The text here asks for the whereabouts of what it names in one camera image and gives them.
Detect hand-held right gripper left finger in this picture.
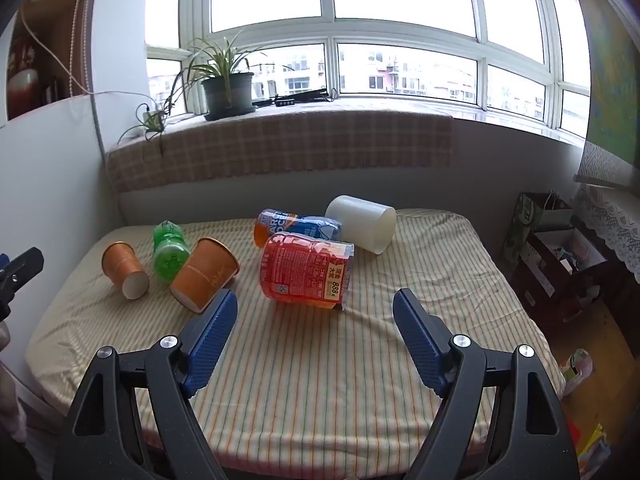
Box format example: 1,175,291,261
52,289,239,480

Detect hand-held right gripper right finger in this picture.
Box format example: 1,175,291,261
392,288,582,480

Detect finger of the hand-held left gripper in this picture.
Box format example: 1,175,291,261
0,246,45,322

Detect large orange paper cup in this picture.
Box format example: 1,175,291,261
169,238,241,314

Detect small orange paper cup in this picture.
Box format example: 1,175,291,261
101,242,151,301

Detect white plastic cup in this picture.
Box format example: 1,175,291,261
324,194,398,255

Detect green plastic bottle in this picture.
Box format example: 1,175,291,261
152,220,192,281

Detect striped bed sheet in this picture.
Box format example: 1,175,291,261
25,208,567,467

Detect red plastic bottle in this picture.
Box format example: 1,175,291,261
259,233,356,312

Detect blue and orange bottle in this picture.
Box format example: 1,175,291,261
253,208,344,249

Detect open cardboard box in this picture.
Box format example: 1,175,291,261
514,229,609,322

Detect green paper bag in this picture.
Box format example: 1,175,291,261
502,191,574,272

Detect green snack packet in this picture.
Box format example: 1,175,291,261
559,348,596,397

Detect small potted plant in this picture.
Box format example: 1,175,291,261
118,102,170,157

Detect colourful books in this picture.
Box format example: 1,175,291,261
574,422,612,480

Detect plaid windowsill cloth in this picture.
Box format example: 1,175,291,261
105,109,454,194

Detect wooden bookshelf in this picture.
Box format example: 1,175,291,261
5,0,97,122

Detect white lace cloth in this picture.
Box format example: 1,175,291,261
574,184,640,277

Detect large potted spider plant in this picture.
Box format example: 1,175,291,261
171,30,273,122

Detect black device on windowsill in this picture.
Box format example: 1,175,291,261
252,88,339,107

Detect white cable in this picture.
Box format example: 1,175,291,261
19,4,153,113

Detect wall hanging scroll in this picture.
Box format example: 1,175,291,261
564,0,640,192

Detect white window frame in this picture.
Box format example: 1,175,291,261
144,0,594,147

